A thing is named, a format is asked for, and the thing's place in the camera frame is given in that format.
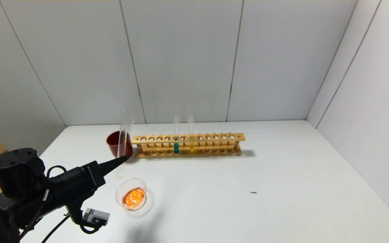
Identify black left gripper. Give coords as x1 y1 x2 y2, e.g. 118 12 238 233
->
48 155 129 201

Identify dark red cup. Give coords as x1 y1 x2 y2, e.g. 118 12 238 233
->
106 131 133 158

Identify wooden test tube rack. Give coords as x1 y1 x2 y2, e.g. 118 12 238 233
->
132 133 245 159

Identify grey and black wrist camera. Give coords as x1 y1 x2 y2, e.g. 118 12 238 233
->
67 199 110 234

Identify clear glass beaker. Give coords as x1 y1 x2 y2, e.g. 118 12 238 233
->
115 178 154 216

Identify test tube with teal pigment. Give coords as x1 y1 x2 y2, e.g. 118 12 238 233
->
174 115 180 154

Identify test tube with yellow pigment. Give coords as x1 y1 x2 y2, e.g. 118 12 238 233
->
116 110 128 179
188 115 195 153

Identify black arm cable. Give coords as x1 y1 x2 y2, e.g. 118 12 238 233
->
41 214 72 243

